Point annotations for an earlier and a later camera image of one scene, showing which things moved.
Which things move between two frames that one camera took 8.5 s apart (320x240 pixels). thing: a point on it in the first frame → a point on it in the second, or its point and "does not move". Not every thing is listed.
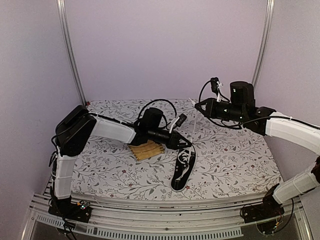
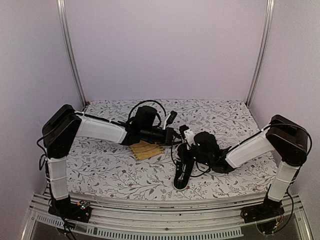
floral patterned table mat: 229,162 does not move
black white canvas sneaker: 184,169 does not move
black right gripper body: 230,114 → 186,159
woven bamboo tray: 150,149 does not move
